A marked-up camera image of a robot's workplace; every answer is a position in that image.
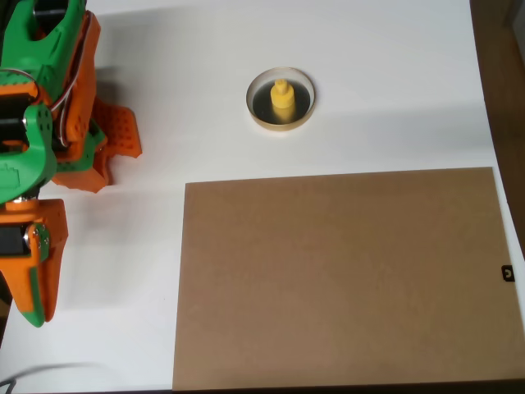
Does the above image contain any round dish with dark bottom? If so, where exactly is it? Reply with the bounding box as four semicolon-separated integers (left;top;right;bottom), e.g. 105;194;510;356
245;66;317;133

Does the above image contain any grey cable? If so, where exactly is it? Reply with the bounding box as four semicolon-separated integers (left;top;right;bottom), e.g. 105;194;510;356
0;361;99;394

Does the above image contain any brown fibreboard panel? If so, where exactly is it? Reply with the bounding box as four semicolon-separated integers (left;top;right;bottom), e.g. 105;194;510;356
171;167;525;391

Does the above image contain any small yellow plastic knob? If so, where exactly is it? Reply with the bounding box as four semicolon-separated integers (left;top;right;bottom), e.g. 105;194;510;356
269;79;296;124

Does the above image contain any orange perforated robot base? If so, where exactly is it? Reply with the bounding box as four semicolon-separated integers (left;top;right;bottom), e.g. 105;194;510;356
51;97;144;195

